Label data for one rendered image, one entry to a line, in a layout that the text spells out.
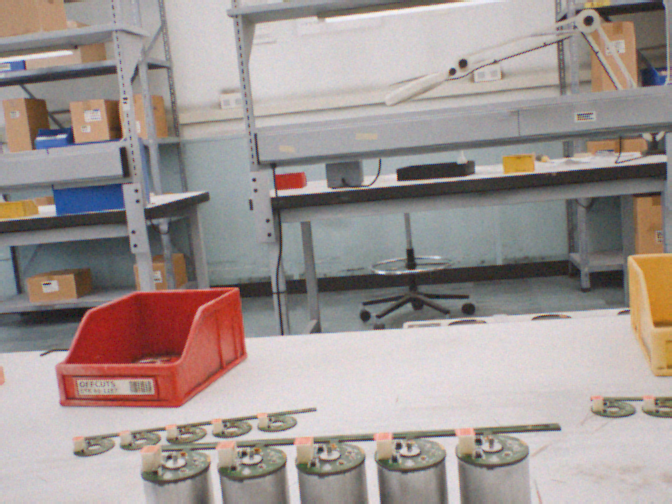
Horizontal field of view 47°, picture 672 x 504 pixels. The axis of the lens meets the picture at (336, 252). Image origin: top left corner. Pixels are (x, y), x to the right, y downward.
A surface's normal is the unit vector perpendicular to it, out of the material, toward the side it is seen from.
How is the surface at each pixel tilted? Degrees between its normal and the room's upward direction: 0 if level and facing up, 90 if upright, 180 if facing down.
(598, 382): 0
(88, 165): 90
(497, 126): 90
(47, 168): 90
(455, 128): 90
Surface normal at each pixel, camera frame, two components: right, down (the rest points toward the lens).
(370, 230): -0.14, 0.16
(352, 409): -0.10, -0.98
